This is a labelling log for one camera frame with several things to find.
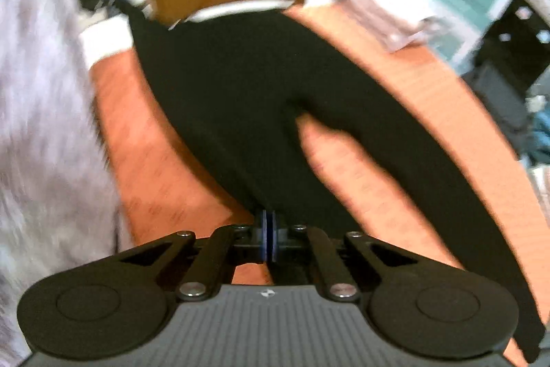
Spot black pants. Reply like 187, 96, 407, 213
126, 9, 546, 365

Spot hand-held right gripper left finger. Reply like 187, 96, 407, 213
117, 211, 269, 303

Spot folded grey clothes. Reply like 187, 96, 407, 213
326, 0, 437, 53

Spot person's grey patterned clothing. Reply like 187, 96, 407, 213
0, 0, 132, 367

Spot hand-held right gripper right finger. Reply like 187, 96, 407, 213
267, 211, 419, 303

